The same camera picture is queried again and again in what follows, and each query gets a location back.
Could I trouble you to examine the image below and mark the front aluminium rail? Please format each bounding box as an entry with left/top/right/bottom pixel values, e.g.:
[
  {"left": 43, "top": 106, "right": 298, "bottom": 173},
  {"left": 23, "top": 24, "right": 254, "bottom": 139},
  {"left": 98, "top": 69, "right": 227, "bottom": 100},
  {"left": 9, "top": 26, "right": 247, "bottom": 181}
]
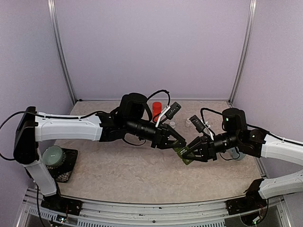
[{"left": 22, "top": 189, "right": 291, "bottom": 227}]

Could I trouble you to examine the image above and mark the small white pill bottle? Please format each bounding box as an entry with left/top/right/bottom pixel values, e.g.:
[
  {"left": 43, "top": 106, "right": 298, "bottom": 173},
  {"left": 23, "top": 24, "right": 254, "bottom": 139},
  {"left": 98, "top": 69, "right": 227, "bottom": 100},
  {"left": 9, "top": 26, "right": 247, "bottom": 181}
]
[{"left": 169, "top": 122, "right": 176, "bottom": 129}]

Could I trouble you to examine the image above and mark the green pill organizer box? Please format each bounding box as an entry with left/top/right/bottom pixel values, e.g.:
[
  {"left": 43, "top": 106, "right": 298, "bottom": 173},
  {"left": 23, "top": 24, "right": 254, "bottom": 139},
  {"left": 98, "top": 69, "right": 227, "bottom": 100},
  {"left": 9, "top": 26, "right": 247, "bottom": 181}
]
[{"left": 173, "top": 146, "right": 193, "bottom": 165}]

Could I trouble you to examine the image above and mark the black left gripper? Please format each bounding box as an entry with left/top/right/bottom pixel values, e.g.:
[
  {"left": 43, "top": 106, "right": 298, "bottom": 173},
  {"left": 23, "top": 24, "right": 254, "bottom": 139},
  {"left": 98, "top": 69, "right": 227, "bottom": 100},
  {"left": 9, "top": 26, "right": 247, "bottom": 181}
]
[{"left": 126, "top": 118, "right": 187, "bottom": 149}]

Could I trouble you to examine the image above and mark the aluminium frame post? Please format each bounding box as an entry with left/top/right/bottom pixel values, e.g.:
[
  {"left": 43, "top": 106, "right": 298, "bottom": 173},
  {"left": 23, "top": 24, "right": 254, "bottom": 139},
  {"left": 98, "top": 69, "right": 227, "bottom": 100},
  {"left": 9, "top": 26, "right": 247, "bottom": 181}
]
[
  {"left": 228, "top": 0, "right": 258, "bottom": 106},
  {"left": 47, "top": 0, "right": 77, "bottom": 105}
]

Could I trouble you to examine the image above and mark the left aluminium frame post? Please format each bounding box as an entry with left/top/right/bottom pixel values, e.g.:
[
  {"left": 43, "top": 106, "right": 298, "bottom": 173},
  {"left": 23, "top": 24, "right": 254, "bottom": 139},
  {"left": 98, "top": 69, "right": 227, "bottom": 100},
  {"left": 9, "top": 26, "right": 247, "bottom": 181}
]
[{"left": 47, "top": 0, "right": 77, "bottom": 105}]

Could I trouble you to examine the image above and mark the light blue mug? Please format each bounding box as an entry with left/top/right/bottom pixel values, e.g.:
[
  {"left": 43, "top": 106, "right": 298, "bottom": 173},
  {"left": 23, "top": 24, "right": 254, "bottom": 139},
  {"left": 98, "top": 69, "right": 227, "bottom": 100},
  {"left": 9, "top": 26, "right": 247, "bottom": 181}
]
[{"left": 232, "top": 147, "right": 246, "bottom": 161}]

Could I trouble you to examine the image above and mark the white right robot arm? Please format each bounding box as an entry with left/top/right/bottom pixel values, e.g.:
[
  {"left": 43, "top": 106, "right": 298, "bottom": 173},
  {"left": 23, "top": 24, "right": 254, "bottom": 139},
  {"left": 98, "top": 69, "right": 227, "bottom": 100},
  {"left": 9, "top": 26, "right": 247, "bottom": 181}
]
[{"left": 181, "top": 108, "right": 303, "bottom": 210}]

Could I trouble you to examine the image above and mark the right aluminium frame post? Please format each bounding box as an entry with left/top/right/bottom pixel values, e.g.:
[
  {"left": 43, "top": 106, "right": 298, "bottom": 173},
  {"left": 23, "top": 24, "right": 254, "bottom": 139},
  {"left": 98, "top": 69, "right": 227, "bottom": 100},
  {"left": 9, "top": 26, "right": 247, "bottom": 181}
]
[{"left": 228, "top": 0, "right": 258, "bottom": 106}]

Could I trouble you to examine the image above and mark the red cylindrical can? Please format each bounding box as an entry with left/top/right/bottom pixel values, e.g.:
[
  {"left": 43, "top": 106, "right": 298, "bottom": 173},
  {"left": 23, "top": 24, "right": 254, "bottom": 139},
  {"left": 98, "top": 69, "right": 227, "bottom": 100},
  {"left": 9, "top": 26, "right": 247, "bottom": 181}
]
[{"left": 152, "top": 102, "right": 162, "bottom": 121}]

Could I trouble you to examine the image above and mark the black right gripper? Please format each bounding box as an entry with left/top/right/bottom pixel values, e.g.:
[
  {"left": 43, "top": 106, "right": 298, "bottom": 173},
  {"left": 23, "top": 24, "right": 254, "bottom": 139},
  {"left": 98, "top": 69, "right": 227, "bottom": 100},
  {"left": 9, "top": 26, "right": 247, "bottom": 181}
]
[{"left": 182, "top": 131, "right": 241, "bottom": 162}]

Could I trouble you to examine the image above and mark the black square tray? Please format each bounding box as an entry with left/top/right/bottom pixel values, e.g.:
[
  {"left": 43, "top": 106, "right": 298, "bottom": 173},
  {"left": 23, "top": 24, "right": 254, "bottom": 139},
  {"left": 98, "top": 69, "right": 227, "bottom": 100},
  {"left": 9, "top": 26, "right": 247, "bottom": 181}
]
[{"left": 45, "top": 148, "right": 78, "bottom": 183}]

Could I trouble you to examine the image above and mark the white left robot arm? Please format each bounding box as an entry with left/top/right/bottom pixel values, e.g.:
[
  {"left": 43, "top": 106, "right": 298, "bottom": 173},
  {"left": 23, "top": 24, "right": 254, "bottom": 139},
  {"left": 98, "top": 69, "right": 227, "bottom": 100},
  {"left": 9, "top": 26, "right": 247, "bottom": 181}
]
[{"left": 13, "top": 93, "right": 186, "bottom": 210}]

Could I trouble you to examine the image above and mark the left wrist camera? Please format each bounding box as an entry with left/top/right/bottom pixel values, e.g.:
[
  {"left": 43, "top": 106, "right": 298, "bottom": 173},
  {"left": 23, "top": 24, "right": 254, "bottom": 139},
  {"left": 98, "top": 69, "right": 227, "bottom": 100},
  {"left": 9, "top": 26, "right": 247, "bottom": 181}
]
[{"left": 156, "top": 102, "right": 181, "bottom": 127}]

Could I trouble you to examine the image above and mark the green ceramic bowl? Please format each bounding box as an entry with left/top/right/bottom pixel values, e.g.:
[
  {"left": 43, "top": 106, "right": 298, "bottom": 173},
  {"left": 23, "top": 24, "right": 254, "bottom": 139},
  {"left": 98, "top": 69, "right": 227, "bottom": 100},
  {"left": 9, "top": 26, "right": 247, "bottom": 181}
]
[{"left": 42, "top": 146, "right": 63, "bottom": 167}]

